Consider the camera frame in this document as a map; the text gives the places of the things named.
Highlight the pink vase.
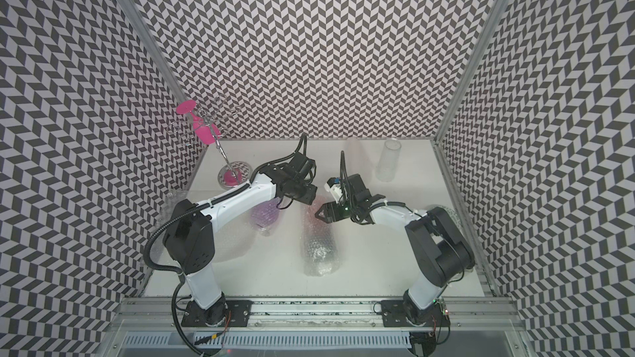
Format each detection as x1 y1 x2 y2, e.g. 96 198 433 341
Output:
301 196 341 277

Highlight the clear glass vase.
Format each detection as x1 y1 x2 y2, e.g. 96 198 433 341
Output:
375 138 402 182

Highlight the blue purple vase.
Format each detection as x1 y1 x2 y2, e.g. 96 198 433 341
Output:
250 198 280 236

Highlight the clear bubble wrap sheet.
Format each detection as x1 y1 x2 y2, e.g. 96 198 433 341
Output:
143 184 272 276

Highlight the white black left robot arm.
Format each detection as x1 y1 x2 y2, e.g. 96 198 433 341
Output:
143 151 318 327

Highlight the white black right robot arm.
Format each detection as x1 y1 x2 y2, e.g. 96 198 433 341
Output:
314 175 476 327

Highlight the clear wrapped vase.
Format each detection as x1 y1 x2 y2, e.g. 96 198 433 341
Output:
344 137 373 182

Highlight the green patterned bowl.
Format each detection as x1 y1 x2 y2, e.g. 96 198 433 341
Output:
438 205 462 231

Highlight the pink plastic wine glass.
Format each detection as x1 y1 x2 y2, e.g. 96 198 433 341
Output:
175 99 221 145

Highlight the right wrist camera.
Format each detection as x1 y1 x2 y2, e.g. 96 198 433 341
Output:
324 178 344 202

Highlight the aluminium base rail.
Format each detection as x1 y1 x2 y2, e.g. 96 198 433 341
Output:
109 297 518 332

